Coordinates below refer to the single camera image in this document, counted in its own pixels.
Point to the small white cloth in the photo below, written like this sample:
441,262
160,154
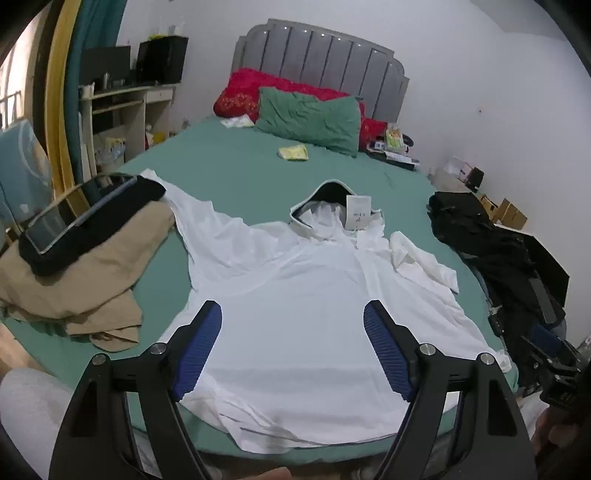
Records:
238,122

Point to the beige computer desk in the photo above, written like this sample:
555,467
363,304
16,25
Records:
134,106

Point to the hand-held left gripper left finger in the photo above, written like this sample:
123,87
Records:
198,350

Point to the beige clothes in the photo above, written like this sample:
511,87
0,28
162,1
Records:
92,281

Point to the white hooded shirt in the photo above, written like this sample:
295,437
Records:
300,300

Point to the red patterned pillow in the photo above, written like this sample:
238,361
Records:
244,87

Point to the black cloth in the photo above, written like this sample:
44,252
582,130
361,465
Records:
120,210

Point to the black flat panel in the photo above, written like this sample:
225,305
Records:
549,263

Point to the white box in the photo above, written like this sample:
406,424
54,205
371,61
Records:
457,167

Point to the pale grey trouser leg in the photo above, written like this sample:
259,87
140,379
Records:
32,415

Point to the person's right hand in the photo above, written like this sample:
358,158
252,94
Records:
561,434

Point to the grey padded headboard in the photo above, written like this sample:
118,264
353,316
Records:
318,55

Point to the white paper tag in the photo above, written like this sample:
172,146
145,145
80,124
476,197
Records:
358,211

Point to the small black box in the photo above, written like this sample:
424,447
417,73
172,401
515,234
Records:
474,177

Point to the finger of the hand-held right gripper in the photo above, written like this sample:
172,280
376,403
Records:
549,344

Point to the yellow frame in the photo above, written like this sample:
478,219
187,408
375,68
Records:
62,92

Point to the green pillow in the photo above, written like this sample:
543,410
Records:
309,117

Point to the pile of books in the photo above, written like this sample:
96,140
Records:
395,143

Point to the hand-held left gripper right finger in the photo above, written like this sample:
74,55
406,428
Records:
385,350

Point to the black monitor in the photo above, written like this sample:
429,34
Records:
106,64

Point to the black computer tower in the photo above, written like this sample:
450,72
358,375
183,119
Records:
162,59

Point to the black jacket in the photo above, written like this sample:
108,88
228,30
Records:
480,230

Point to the teal curtain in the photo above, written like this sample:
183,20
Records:
90,27

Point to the cardboard boxes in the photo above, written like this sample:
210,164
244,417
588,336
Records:
505,212

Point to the yellow cloth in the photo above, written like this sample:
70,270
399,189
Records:
294,153

